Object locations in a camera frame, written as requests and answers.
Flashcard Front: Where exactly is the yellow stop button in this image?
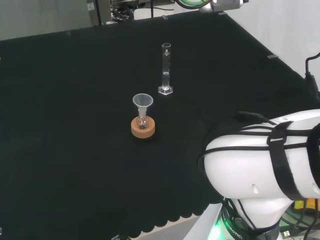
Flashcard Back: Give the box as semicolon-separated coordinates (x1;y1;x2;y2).
293;198;320;216

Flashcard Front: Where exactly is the pale grey board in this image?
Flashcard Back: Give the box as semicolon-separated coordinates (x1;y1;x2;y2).
0;0;91;41

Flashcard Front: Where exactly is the black cable with plug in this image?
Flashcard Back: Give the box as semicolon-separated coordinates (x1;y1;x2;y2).
304;51;320;101

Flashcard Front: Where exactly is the clear plastic funnel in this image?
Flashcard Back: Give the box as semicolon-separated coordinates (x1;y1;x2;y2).
132;93;154;118

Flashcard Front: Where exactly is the small round-bottom glass flask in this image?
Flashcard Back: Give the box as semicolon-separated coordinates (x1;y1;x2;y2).
136;110;151;130

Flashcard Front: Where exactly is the clear glass graduated cylinder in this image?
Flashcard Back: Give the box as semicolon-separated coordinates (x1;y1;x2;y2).
157;42;174;96

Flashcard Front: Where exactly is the cork ring stand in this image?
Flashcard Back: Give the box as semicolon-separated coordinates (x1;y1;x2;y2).
130;116;157;139

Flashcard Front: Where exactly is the black bench cloth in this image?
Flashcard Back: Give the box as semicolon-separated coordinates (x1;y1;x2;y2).
0;11;320;238

